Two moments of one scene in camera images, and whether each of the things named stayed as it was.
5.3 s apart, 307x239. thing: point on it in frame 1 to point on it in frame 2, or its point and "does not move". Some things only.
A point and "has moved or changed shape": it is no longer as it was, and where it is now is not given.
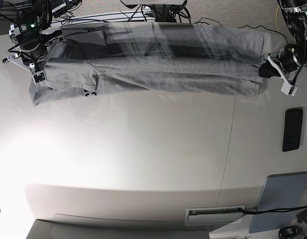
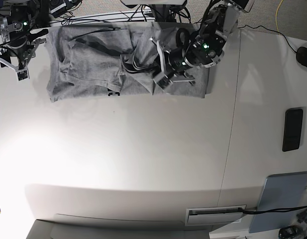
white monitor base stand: [154, 2] does not move
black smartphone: [292, 130] does not move
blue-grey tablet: [282, 190] does not move
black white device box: [58, 7] does not move
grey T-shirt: [151, 58] has moved or changed shape
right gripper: [289, 61] to [177, 61]
